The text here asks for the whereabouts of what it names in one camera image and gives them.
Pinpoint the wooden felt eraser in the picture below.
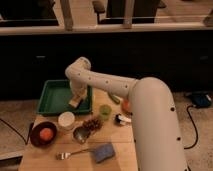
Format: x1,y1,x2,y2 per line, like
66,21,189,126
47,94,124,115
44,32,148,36
69,96,82,108

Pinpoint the black cable left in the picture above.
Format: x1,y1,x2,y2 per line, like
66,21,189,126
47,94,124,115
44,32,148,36
0,118,35,146

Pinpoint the wooden board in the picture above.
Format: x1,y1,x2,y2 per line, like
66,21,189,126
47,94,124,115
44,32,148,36
18,89,138,171

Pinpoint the black cable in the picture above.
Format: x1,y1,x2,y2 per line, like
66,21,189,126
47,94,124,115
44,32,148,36
183,104,200,150
0,118,35,146

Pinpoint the orange bowl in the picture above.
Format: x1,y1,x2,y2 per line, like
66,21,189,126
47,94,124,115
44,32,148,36
121,99,131,114

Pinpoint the blue sponge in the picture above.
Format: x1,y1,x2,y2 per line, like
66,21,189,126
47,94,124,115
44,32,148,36
92,143,115,163

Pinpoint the dark red bowl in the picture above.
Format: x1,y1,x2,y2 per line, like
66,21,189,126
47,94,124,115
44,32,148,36
30,122,57,147

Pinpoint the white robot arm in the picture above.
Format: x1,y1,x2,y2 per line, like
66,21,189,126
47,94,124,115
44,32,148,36
65,57,189,171

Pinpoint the green plastic tray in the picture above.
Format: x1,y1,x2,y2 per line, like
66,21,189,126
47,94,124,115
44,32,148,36
37,80,92,116

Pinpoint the brown dried cluster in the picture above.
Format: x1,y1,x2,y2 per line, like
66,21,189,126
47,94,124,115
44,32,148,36
83,117,102,131

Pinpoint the black cable right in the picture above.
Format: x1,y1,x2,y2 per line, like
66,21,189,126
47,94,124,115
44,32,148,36
183,104,200,150

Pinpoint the white round container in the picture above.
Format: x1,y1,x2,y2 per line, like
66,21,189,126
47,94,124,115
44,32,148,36
58,112,75,130

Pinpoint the small green cup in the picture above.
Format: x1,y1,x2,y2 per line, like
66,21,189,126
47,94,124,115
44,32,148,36
99,105,112,120

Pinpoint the orange fruit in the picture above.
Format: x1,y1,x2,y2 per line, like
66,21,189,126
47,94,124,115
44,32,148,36
39,128,53,141

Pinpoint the metal measuring cup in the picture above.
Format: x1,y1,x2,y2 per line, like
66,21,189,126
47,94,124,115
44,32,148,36
73,126,90,144

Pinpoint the metal fork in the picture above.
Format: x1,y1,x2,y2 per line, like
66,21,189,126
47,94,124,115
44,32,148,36
55,149,92,160

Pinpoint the black chair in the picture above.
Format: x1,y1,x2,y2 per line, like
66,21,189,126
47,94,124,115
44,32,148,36
92,0,166,24

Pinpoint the blue black device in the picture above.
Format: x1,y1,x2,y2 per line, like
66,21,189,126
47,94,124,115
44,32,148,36
186,92,212,108

